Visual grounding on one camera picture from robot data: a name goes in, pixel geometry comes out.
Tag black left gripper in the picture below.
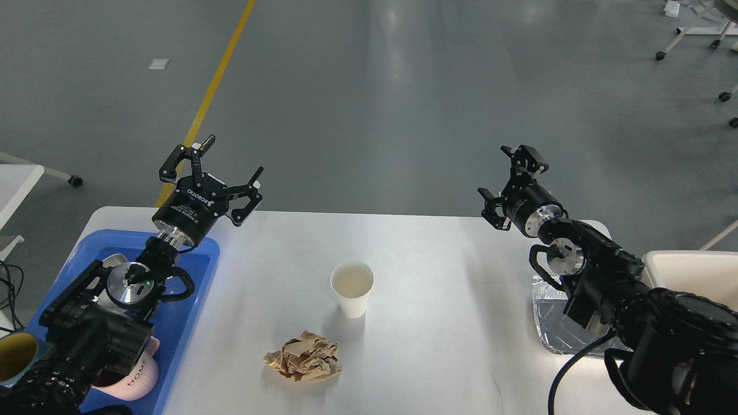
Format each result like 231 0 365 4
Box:
152 134 265 248

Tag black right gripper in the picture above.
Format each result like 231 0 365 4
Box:
477 145 567 238

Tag aluminium foil tray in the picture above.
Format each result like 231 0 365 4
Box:
532 275 611 355

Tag white paper cup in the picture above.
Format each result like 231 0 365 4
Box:
330 262 375 319

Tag brown paper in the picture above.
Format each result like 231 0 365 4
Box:
263 331 342 383

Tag pink ribbed mug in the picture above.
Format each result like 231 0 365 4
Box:
92 337 160 401

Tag square stainless steel tin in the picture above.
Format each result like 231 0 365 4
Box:
97 253 127 314

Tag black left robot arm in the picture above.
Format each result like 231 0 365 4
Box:
2 135 264 414

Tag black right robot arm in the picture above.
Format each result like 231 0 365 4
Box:
477 145 737 414

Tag blue plastic tray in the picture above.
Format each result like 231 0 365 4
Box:
25 229 220 414

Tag white paper scrap on floor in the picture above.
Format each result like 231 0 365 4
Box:
148 58 170 70

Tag white side table left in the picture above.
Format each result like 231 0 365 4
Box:
1 152 84 228

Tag white plastic bin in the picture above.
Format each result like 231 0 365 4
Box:
643 250 737 311

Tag black chair caster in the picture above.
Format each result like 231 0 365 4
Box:
718 85 738 129

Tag teal ceramic mug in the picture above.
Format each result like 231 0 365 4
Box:
1 331 52 388

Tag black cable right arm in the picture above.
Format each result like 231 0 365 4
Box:
547 329 617 415

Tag black cables at left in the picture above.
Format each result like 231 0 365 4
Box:
0 259 26 335

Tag white wheeled cart frame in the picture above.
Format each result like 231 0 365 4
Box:
654 1 737 62

